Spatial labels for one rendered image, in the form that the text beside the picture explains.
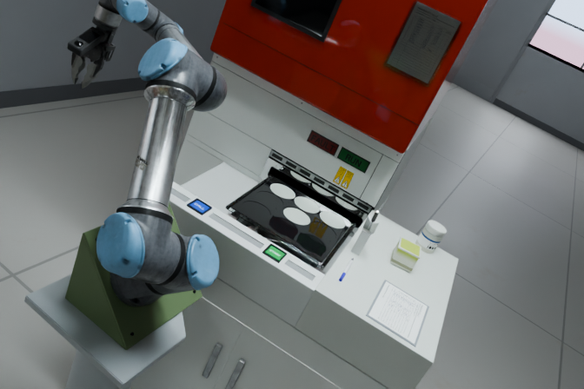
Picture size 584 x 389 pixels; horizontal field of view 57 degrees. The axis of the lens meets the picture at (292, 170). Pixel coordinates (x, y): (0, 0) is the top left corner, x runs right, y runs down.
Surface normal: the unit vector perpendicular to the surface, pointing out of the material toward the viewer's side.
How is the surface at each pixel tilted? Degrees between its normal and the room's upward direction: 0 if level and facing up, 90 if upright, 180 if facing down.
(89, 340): 0
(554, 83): 90
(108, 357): 0
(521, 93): 90
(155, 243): 50
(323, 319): 90
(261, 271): 90
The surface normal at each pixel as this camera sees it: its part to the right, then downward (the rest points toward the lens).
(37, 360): 0.37, -0.83
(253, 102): -0.38, 0.28
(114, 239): -0.57, -0.23
